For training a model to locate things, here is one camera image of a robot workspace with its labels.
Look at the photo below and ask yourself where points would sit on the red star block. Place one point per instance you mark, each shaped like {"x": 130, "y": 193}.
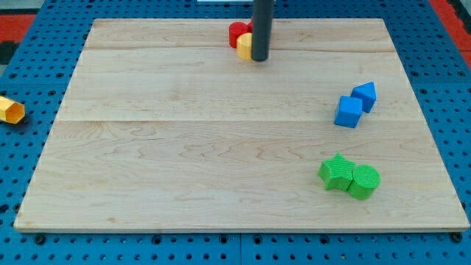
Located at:
{"x": 250, "y": 26}

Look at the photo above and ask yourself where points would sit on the green star block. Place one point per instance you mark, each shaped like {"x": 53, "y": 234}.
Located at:
{"x": 337, "y": 172}

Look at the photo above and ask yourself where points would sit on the wooden board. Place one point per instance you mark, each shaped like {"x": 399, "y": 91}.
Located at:
{"x": 163, "y": 129}

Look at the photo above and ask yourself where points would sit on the yellow cylinder block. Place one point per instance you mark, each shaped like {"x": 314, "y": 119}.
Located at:
{"x": 244, "y": 46}

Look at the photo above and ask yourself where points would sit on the red cylinder block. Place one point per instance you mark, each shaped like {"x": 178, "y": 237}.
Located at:
{"x": 235, "y": 30}

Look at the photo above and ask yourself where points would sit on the blue cube block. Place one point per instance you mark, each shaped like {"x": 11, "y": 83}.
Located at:
{"x": 348, "y": 112}

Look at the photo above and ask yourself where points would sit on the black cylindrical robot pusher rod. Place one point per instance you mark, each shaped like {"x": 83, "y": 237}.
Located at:
{"x": 262, "y": 15}

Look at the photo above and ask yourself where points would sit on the green cylinder block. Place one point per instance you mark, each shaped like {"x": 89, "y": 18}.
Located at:
{"x": 366, "y": 179}

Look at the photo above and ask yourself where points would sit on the yellow hexagonal block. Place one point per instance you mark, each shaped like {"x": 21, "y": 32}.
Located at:
{"x": 11, "y": 111}

